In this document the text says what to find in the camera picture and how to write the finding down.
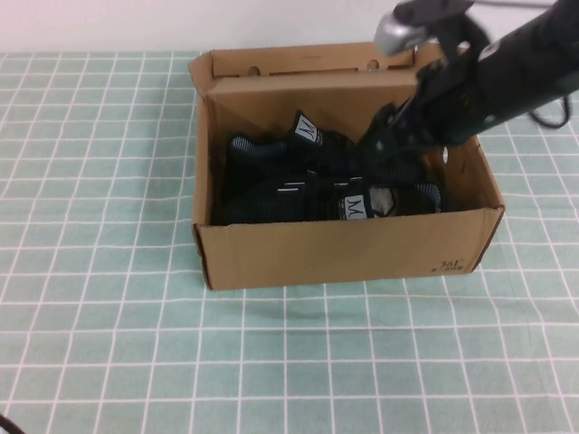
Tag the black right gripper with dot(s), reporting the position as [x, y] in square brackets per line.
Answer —
[448, 99]

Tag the black sneaker white tongue label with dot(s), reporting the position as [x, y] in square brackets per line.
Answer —
[271, 149]
[271, 203]

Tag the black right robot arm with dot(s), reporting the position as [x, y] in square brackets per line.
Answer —
[520, 59]

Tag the brown cardboard shoe box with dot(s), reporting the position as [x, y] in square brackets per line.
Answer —
[316, 253]

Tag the green checkered tablecloth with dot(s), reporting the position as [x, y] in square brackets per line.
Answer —
[135, 339]

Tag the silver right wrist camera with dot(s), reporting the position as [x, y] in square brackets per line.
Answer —
[393, 34]

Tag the black right camera mount plate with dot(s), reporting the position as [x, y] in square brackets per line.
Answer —
[429, 6]

